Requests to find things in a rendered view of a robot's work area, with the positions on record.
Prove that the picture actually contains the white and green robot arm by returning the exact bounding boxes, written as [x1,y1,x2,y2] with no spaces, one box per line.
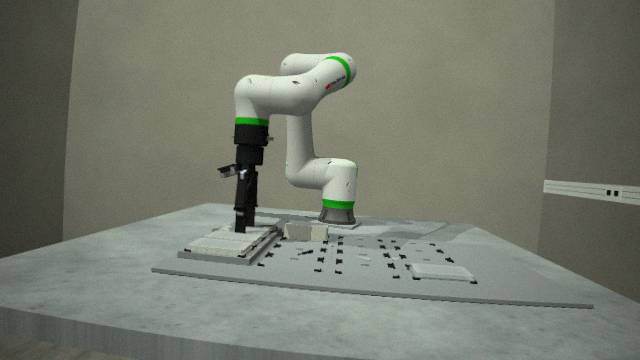
[232,53,358,225]

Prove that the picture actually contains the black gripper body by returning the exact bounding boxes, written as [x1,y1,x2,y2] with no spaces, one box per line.
[236,145,264,184]

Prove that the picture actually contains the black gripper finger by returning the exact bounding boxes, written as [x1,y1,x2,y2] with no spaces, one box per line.
[246,171,258,227]
[233,169,255,234]

